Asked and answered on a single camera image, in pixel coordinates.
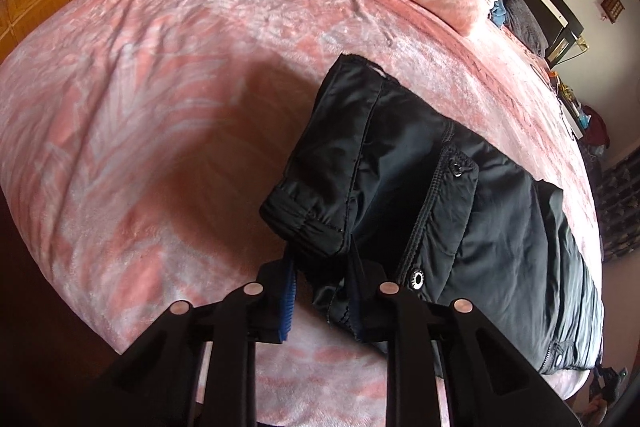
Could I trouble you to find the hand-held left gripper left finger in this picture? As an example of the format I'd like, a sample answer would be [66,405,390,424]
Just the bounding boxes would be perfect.
[97,257,298,427]

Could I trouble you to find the pink patterned bed blanket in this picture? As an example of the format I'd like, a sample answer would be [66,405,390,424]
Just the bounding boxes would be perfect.
[0,0,601,427]

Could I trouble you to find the dark patterned curtain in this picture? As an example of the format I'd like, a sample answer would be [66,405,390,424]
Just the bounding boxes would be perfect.
[597,157,640,263]

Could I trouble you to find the dark red cloth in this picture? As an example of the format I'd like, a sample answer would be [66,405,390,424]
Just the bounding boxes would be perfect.
[582,106,612,148]

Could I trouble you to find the grey pillow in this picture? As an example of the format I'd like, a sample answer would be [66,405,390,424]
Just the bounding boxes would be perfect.
[502,0,550,52]

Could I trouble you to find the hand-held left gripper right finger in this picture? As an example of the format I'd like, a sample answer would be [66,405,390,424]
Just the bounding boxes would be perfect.
[347,254,551,427]

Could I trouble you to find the black padded jacket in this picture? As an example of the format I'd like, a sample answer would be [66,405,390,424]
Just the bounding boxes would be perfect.
[259,53,606,375]

